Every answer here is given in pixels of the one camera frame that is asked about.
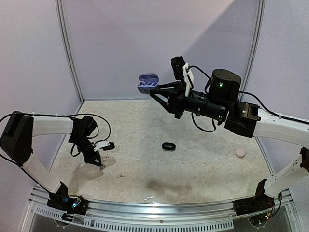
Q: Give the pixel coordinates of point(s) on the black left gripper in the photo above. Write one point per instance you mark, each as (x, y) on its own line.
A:
(97, 155)

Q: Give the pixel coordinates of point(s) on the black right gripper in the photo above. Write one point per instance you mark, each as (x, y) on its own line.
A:
(176, 101)

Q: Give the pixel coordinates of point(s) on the blue-grey oval charging case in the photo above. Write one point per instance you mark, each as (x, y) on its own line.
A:
(148, 82)

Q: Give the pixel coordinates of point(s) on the black earbud charging case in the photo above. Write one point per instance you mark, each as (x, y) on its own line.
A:
(168, 146)

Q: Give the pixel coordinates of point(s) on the pink round charging case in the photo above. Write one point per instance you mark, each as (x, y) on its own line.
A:
(240, 153)

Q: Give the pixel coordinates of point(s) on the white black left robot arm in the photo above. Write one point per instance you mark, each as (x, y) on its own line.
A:
(22, 129)

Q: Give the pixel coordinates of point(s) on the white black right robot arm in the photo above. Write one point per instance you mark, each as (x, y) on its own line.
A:
(242, 118)

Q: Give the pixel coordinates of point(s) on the white stem earbud lower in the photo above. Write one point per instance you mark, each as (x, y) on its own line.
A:
(121, 175)

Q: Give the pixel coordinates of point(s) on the perforated white front panel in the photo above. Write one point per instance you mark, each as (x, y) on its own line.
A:
(47, 220)

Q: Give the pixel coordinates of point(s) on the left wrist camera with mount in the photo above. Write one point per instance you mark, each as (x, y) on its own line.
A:
(104, 145)

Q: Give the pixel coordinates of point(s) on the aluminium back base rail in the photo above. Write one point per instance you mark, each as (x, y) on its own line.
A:
(120, 99)

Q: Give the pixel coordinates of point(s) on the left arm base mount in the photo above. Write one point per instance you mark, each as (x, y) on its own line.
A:
(71, 205)

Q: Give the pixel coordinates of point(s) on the aluminium front rail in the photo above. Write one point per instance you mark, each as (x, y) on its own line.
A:
(282, 217)

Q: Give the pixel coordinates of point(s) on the aluminium right corner post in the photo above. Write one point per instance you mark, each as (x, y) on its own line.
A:
(254, 44)

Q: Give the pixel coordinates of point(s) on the aluminium corner post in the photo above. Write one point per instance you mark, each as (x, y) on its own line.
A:
(67, 49)
(254, 44)

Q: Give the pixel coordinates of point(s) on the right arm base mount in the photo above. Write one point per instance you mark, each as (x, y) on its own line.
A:
(259, 202)

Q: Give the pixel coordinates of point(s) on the aluminium left corner post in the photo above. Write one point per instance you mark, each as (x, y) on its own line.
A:
(67, 49)

